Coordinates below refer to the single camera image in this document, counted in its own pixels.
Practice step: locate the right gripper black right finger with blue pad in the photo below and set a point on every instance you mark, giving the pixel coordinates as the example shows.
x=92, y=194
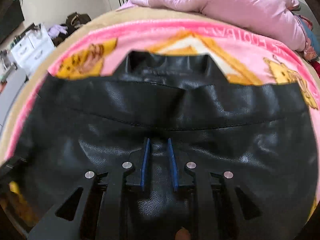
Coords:
x=230, y=188

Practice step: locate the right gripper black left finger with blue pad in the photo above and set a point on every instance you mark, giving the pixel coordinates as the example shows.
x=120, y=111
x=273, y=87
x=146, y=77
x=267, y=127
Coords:
x=96, y=204

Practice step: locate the black leather jacket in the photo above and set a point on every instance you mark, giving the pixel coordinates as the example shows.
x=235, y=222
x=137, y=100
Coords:
x=162, y=142

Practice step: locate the operator thumb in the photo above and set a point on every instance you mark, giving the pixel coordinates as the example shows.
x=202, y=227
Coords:
x=183, y=234

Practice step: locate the pink cartoon bear blanket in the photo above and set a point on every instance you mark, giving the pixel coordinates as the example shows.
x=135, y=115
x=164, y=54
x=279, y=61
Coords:
x=175, y=42

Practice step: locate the white drawer cabinet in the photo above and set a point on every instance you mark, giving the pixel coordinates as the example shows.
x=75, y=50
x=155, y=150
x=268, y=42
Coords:
x=32, y=49

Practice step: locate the red white folded blanket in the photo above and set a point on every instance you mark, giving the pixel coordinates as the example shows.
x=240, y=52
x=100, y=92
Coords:
x=316, y=66

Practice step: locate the dark bags on floor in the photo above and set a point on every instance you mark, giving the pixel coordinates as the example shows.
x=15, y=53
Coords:
x=59, y=32

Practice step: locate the teal floral pillow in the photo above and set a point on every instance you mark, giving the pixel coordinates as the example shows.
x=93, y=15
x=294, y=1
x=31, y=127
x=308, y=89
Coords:
x=311, y=50

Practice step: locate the pink quilted duvet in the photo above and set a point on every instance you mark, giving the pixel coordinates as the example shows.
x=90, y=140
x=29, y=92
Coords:
x=271, y=18

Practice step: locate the black flat television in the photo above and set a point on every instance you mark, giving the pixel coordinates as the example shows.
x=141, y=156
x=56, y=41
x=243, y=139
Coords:
x=11, y=20

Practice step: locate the grey quilted headboard cover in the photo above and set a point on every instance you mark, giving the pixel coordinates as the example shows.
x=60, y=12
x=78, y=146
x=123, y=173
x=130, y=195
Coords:
x=304, y=11

